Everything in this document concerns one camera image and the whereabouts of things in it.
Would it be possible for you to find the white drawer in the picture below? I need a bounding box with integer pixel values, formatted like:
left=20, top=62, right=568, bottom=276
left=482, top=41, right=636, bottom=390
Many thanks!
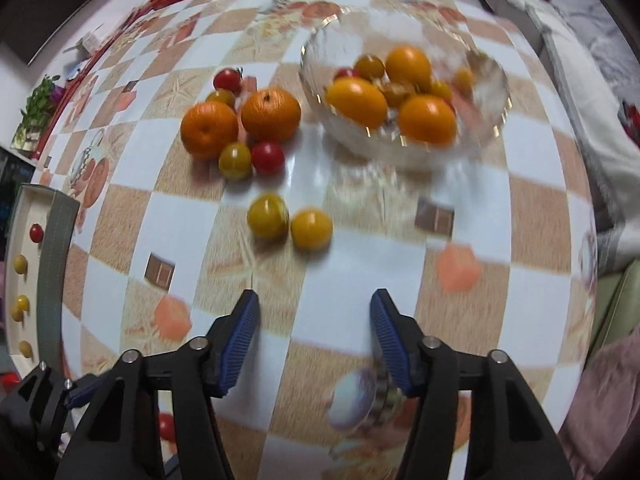
left=0, top=184, right=81, bottom=381

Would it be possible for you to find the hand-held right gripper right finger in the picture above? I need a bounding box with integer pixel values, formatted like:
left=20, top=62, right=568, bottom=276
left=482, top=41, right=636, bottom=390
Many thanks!
left=370, top=289, right=576, bottom=480

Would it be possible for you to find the green potted plant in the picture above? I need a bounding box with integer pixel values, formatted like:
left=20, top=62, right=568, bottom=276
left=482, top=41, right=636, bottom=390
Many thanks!
left=17, top=74, right=63, bottom=136

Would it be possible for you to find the brownish yellow cherry tomato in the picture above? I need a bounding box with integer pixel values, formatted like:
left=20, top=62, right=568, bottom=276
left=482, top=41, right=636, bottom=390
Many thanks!
left=380, top=80, right=416, bottom=108

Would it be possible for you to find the dark glass cabinet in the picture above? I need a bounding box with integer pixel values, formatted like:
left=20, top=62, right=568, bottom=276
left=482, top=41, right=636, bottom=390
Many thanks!
left=0, top=147, right=33, bottom=241

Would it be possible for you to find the dark television screen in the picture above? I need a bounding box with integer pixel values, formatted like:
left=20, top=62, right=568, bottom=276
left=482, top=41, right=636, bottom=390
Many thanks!
left=0, top=0, right=166, bottom=66

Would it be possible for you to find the orange mandarin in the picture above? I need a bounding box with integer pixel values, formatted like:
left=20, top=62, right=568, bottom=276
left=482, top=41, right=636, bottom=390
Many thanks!
left=385, top=46, right=433, bottom=92
left=397, top=94, right=458, bottom=147
left=241, top=88, right=302, bottom=144
left=180, top=101, right=240, bottom=161

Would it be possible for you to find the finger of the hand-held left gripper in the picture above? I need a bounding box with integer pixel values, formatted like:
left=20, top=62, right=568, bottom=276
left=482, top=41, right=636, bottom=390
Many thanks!
left=15, top=361, right=108, bottom=453

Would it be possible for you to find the checkered printed tablecloth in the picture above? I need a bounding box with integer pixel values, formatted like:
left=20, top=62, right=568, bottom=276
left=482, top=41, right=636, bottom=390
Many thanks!
left=30, top=0, right=601, bottom=480

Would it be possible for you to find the white quilted blanket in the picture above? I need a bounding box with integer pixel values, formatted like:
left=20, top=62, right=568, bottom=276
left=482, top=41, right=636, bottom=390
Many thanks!
left=480, top=0, right=640, bottom=271

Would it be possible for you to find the small cardboard box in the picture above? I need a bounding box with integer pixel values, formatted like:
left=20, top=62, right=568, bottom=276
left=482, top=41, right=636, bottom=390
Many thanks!
left=62, top=30, right=103, bottom=56

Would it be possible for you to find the dusty pink blanket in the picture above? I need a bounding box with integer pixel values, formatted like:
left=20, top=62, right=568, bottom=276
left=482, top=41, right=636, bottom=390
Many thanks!
left=557, top=330, right=640, bottom=480

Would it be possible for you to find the clear glass bowl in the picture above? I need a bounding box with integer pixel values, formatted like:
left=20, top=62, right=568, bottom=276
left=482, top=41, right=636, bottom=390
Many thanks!
left=298, top=7, right=511, bottom=171

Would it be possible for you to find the light green sofa cushion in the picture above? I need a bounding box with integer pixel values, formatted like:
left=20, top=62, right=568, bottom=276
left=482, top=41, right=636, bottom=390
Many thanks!
left=595, top=260, right=640, bottom=361

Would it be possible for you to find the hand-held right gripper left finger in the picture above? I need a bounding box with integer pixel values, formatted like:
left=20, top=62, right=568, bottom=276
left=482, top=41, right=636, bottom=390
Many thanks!
left=55, top=290, right=261, bottom=480

